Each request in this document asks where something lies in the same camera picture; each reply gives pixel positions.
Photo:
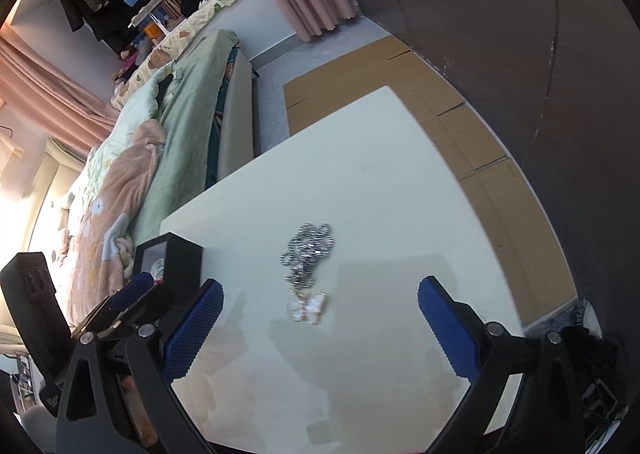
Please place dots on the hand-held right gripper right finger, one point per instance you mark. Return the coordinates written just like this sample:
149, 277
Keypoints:
447, 334

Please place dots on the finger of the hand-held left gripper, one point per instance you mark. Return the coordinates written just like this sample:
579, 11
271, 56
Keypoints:
132, 286
130, 316

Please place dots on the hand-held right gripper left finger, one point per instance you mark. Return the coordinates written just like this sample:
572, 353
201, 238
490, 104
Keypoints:
192, 331

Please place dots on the black gift box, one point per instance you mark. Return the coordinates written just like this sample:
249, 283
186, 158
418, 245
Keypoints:
185, 259

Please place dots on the white butterfly pendant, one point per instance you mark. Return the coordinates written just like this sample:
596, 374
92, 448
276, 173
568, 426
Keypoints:
306, 306

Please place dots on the person's left hand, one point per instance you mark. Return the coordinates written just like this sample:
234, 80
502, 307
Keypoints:
140, 414

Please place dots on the pink floral fleece blanket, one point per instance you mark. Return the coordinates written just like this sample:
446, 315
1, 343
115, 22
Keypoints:
120, 194

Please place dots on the beige padded headboard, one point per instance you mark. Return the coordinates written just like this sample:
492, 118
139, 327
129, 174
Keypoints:
35, 194

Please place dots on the light green quilt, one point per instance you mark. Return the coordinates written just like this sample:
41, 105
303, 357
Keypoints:
135, 106

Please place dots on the bed with green sheet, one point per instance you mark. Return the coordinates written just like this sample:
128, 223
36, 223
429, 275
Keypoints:
195, 99

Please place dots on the flattened cardboard sheets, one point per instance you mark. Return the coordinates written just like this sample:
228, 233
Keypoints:
475, 134

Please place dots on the plush toys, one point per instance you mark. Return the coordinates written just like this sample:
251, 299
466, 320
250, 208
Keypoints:
127, 64

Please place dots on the white drying rack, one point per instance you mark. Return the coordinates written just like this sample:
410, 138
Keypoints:
150, 9

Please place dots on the printed bay window mattress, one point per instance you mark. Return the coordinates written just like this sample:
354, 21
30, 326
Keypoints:
200, 9

